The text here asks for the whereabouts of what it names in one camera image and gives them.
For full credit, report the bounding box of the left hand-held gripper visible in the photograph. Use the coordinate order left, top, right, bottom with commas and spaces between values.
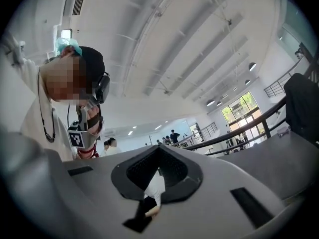
67, 107, 99, 149

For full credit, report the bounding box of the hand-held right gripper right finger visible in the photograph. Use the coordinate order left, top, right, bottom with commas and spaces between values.
144, 144, 304, 239

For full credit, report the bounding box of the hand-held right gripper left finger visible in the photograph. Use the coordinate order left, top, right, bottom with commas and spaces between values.
0, 132, 160, 239

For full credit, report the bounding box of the person's left hand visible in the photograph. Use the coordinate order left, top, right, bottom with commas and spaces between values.
86, 107, 103, 135

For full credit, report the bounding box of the cream sweatshirt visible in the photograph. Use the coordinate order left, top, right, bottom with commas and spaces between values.
0, 31, 105, 162

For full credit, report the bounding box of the grey stair railing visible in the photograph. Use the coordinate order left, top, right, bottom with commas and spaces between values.
199, 122, 219, 143

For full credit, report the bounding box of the person's head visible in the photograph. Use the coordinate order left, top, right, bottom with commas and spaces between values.
39, 56, 100, 107

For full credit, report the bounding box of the curved black handrail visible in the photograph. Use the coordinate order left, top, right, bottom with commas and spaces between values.
184, 96, 292, 156

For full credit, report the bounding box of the large glass entrance door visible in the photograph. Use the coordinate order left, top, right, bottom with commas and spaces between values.
221, 91, 263, 134

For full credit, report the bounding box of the teal hair scrunchie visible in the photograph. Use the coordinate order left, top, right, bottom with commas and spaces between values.
55, 37, 83, 57

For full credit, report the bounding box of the grey balcony railing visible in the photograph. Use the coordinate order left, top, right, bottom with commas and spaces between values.
263, 66, 300, 98

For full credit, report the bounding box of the black jacket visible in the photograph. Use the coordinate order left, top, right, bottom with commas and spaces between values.
284, 73, 319, 146

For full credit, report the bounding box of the black beaded necklace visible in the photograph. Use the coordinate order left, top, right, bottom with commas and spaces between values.
37, 68, 57, 144

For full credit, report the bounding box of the black head-mounted camera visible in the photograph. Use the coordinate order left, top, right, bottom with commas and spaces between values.
93, 71, 112, 104

